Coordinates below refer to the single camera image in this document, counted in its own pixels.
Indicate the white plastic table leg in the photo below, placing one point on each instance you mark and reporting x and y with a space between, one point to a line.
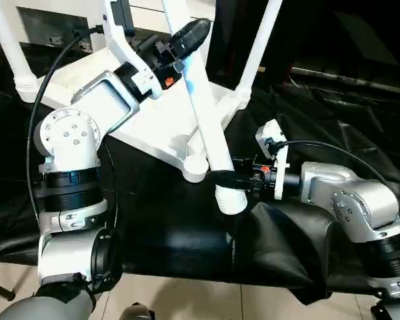
256 50
203 100
10 50

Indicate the white table frame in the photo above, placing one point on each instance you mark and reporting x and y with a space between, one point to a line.
160 123

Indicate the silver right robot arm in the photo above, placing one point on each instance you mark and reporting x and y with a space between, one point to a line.
353 193

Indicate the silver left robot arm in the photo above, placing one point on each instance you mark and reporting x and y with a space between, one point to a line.
70 140

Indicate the black work mat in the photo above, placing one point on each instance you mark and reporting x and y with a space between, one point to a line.
286 240

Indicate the white glass-door cabinet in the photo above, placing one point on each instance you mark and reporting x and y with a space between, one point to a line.
53 23

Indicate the dark robot lower body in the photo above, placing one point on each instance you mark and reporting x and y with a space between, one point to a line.
138 311

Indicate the black metal stand leg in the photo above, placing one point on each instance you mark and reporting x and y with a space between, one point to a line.
0 290

